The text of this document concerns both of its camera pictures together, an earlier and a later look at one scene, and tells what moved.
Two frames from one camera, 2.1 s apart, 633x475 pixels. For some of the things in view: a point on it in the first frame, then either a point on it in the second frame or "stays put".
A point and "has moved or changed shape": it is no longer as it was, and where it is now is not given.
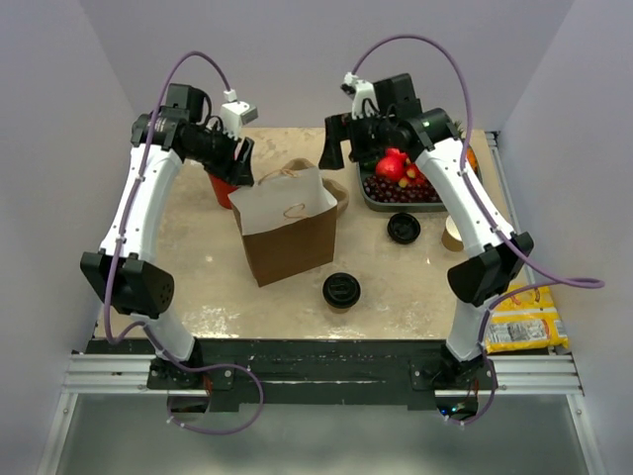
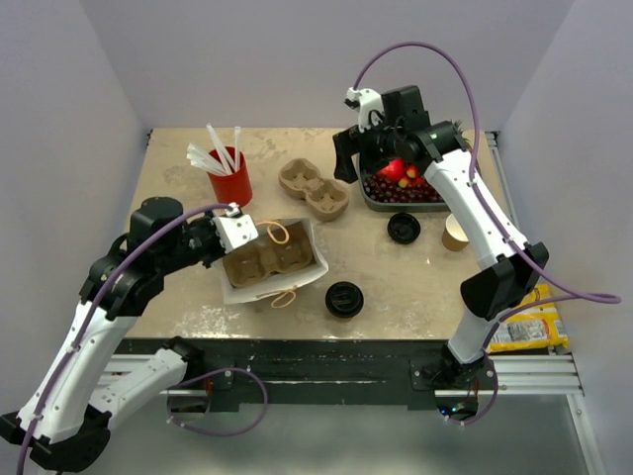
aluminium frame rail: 559,372 stays put
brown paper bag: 288,222 -> 281,281
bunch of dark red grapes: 391,191 stays put
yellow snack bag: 524,321 stays put
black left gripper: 239,173 -> 220,249
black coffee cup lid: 341,290 has moved or changed shape
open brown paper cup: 451,238 stays put
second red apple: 392,165 stays put
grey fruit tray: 432,206 stays put
